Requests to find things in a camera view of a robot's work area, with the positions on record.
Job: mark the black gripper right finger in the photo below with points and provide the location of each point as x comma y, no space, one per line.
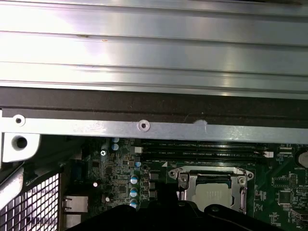
216,219

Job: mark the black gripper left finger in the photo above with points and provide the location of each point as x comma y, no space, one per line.
125,219

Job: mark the silver CPU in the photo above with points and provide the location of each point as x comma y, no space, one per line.
214,195

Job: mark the metal socket cover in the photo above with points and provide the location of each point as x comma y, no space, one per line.
185,184

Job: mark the RAM slot white clips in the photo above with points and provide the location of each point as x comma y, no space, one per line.
268,154

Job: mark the silver network port housing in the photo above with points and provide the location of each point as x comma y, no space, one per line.
75,204

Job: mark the green motherboard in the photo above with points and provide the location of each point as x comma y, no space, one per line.
262,168

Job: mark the round coin battery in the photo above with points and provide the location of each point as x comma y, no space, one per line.
304,157

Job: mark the black PC case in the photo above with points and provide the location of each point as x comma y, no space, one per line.
154,106

